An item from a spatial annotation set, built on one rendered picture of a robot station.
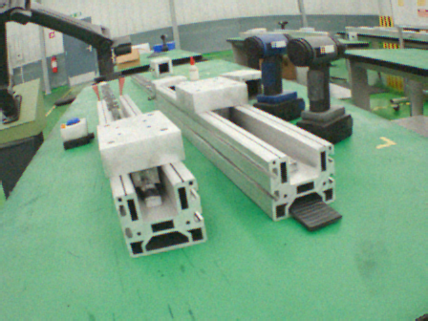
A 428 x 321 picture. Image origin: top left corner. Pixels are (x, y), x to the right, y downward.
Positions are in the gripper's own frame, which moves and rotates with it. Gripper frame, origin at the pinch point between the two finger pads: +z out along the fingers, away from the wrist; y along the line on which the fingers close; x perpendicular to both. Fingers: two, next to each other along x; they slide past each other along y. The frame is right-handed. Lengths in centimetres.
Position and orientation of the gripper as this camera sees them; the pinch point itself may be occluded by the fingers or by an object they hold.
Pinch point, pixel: (110, 98)
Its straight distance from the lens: 144.8
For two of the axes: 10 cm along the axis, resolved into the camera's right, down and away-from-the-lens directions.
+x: -3.2, -2.7, 9.1
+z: 1.4, 9.4, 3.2
